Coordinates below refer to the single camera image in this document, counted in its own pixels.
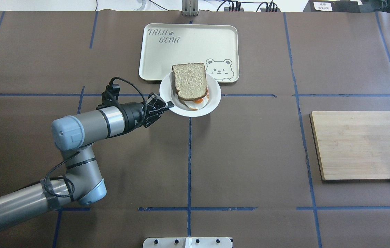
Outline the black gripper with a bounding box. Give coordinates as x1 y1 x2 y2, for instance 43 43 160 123
121 93 174 131

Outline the white round plate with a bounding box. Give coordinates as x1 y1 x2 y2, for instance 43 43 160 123
160 72 221 117

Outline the brown bread slice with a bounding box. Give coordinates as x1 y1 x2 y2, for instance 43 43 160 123
172 63 208 101

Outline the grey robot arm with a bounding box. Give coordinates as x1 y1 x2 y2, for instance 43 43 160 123
0 91 174 232

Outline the fried egg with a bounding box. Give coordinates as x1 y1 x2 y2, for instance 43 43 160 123
180 90 210 111

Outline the cream bear tray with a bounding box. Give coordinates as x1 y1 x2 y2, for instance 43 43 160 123
139 23 240 83

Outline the black box with labels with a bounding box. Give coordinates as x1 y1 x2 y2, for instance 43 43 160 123
302 0 361 13

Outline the wooden cutting board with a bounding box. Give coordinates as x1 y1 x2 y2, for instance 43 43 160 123
310 111 390 181

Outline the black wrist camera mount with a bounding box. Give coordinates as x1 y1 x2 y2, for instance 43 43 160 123
96 83 121 110

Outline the aluminium frame post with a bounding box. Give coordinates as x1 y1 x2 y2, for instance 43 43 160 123
182 0 199 16

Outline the white camera post with base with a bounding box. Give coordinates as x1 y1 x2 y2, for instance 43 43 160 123
142 237 234 248

